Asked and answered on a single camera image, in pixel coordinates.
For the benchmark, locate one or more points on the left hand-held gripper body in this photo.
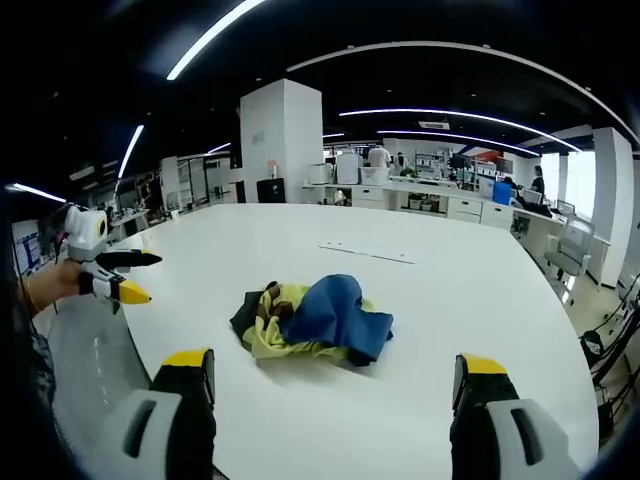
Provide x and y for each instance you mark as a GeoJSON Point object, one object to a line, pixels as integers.
{"type": "Point", "coordinates": [82, 232]}

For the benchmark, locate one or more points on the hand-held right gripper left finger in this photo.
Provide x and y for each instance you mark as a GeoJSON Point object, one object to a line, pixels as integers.
{"type": "Point", "coordinates": [192, 425]}

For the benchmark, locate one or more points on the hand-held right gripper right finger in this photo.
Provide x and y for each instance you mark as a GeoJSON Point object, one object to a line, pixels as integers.
{"type": "Point", "coordinates": [475, 430]}

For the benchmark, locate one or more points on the blue yellow black garment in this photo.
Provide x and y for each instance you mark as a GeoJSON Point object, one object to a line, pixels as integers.
{"type": "Point", "coordinates": [325, 315]}

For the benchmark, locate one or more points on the person's left hand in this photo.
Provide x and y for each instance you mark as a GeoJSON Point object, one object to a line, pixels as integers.
{"type": "Point", "coordinates": [62, 280]}

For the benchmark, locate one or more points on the short straight ceiling light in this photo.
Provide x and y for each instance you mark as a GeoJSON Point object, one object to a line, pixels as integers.
{"type": "Point", "coordinates": [131, 150]}

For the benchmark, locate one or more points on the person's dark clothing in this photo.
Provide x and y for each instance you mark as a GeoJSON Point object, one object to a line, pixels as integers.
{"type": "Point", "coordinates": [25, 390]}

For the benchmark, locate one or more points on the black cabinet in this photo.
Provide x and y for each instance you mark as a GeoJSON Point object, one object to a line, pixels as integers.
{"type": "Point", "coordinates": [270, 190]}

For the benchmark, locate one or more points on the grey mesh office chair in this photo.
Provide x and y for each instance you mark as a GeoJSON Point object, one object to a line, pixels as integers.
{"type": "Point", "coordinates": [570, 247]}

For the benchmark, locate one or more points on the small white appliance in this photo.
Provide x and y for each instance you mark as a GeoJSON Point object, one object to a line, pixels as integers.
{"type": "Point", "coordinates": [320, 174]}

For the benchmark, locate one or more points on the long straight ceiling light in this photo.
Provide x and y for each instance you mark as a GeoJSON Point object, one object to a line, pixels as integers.
{"type": "Point", "coordinates": [215, 37]}

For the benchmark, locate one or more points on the large white appliance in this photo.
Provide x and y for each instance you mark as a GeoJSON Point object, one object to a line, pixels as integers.
{"type": "Point", "coordinates": [347, 168]}

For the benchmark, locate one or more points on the white counter with cabinets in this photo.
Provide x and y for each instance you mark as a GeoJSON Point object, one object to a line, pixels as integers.
{"type": "Point", "coordinates": [425, 197]}

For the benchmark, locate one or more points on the blue bin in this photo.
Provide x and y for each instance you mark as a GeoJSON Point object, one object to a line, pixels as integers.
{"type": "Point", "coordinates": [502, 193]}

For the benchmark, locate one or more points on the white storage crate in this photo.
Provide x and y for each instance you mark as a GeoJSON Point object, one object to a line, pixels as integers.
{"type": "Point", "coordinates": [375, 176]}

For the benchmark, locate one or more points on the curved ceiling light strip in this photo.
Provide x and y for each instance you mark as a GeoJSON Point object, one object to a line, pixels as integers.
{"type": "Point", "coordinates": [460, 116]}
{"type": "Point", "coordinates": [460, 137]}

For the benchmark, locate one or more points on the ceiling air vent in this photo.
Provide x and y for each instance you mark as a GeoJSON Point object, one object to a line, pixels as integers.
{"type": "Point", "coordinates": [434, 125]}

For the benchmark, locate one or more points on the white curved ceiling rail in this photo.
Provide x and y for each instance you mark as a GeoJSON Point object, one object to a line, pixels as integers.
{"type": "Point", "coordinates": [450, 47]}

